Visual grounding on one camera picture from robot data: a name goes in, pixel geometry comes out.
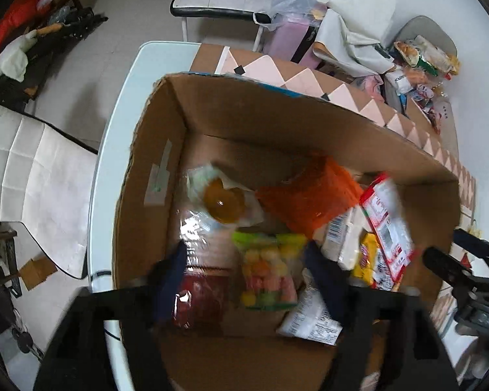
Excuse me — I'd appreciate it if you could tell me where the orange snack packet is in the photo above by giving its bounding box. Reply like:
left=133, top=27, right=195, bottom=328
left=255, top=155, right=363, bottom=238

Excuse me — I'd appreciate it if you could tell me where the red plastic bag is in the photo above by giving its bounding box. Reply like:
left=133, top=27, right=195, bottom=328
left=0, top=0, right=47, bottom=50

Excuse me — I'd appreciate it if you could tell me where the checkered table mat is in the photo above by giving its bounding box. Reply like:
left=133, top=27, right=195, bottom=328
left=170, top=44, right=474, bottom=250

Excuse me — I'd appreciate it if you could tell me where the jelly cup snack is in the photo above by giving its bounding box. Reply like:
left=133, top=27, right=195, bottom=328
left=185, top=163, right=265, bottom=228

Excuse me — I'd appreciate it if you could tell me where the dark red snack packet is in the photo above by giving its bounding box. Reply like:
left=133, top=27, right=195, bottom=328
left=173, top=271, right=229, bottom=332

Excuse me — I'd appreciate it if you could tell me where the white barcode snack packet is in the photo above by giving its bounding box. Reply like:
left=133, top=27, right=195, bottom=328
left=276, top=268, right=342, bottom=346

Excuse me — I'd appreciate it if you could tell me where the yellow snack packet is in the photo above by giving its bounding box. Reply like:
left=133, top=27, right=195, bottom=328
left=351, top=233, right=379, bottom=287

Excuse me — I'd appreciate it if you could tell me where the grey chair with snacks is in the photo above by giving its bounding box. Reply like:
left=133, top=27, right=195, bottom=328
left=393, top=15, right=458, bottom=56

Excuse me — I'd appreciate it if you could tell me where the red white snack packet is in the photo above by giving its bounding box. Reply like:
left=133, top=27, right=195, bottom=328
left=360, top=172, right=414, bottom=283

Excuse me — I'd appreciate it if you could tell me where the pile of assorted snacks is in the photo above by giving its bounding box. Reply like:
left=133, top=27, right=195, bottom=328
left=384, top=35, right=461, bottom=134

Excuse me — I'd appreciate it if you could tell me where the pink box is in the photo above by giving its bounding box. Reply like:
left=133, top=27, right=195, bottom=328
left=263, top=15, right=321, bottom=69

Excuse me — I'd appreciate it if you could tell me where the white chair near table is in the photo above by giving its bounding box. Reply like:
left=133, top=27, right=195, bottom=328
left=0, top=105, right=97, bottom=279

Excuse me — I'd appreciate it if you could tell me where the colourful candy bag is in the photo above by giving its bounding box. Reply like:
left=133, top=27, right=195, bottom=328
left=231, top=231, right=307, bottom=311

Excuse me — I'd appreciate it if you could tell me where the cardboard snack box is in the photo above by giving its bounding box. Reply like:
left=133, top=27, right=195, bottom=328
left=113, top=73, right=460, bottom=390

